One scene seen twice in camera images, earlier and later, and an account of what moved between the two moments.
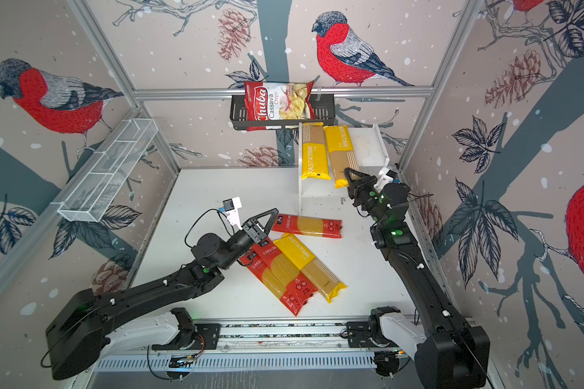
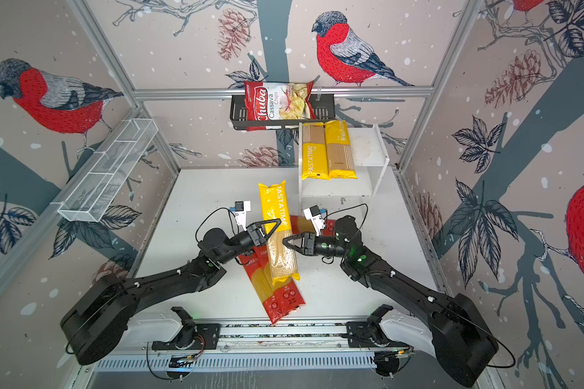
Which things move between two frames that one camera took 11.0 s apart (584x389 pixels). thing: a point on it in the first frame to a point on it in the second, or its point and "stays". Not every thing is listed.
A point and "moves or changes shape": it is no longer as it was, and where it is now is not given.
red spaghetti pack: (273, 279) to (261, 284)
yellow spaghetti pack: (327, 284) to (276, 206)
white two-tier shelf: (370, 152) stays
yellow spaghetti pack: (341, 153) moves or changes shape
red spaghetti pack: (279, 261) to (286, 291)
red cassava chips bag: (277, 105) stays
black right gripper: (355, 191) to (310, 244)
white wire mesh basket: (100, 181) stays
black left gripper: (258, 233) stays
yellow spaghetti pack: (315, 151) stays
